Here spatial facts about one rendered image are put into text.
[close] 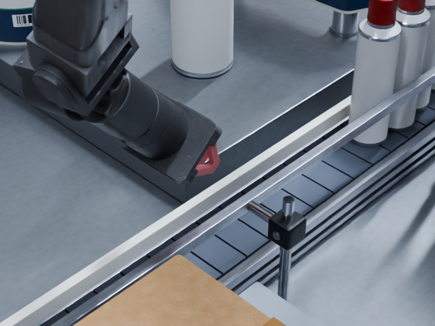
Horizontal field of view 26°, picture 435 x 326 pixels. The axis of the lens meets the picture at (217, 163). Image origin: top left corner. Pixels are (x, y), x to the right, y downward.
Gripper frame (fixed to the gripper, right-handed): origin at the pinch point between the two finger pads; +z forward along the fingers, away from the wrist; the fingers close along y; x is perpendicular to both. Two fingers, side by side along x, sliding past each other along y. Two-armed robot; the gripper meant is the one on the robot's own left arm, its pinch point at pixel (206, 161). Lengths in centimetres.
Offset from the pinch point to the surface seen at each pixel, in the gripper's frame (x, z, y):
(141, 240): 10.9, 2.4, 3.4
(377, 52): -22.0, 16.4, -1.5
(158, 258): 10.7, -3.7, -3.7
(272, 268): 6.2, 15.9, -4.9
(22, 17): -5, 14, 50
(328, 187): -5.4, 20.9, -3.1
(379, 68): -20.7, 18.3, -1.8
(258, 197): 0.3, 5.7, -4.3
